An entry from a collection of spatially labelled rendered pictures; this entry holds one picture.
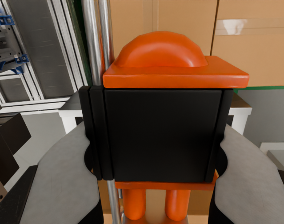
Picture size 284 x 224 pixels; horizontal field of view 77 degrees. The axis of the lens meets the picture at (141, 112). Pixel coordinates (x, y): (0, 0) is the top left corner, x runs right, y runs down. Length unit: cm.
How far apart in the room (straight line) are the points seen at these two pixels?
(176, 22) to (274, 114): 118
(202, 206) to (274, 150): 139
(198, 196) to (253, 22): 55
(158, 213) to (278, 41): 68
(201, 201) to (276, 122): 128
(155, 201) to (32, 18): 105
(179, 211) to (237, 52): 61
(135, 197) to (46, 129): 150
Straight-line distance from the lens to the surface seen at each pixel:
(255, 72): 77
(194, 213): 46
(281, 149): 185
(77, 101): 78
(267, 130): 169
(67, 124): 77
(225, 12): 69
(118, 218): 18
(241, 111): 73
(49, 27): 110
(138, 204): 18
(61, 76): 113
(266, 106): 157
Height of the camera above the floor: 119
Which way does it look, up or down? 62 degrees down
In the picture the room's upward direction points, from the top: 176 degrees counter-clockwise
